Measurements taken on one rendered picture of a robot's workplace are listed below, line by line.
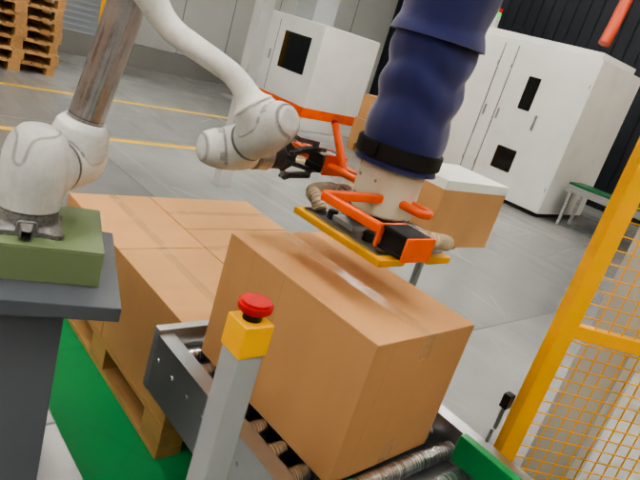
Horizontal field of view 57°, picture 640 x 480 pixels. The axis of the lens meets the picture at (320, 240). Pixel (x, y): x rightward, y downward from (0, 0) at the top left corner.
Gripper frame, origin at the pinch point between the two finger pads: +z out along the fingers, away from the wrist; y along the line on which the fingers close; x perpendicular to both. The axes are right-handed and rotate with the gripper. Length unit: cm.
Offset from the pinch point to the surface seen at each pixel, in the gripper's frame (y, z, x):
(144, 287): 68, -20, -50
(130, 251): 66, -15, -74
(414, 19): -42, -11, 27
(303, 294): 26.6, -22.0, 30.1
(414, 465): 66, 9, 60
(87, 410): 120, -33, -49
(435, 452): 65, 19, 59
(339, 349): 32, -22, 46
